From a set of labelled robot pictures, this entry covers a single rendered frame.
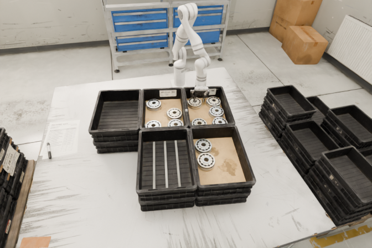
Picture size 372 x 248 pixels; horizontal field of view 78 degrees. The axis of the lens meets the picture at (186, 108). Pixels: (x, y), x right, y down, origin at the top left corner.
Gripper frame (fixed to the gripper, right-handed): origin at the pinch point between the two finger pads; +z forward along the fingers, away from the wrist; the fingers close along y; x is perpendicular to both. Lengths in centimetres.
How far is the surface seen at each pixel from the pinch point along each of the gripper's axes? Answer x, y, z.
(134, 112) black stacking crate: 8.6, 46.4, 5.0
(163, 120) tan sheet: 16.6, 25.6, 4.9
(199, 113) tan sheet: 9.2, 0.0, 5.0
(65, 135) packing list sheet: 20, 95, 18
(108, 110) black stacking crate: 7, 65, 5
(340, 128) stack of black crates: -5, -127, 35
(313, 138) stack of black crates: -7, -109, 50
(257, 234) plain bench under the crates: 85, -26, 19
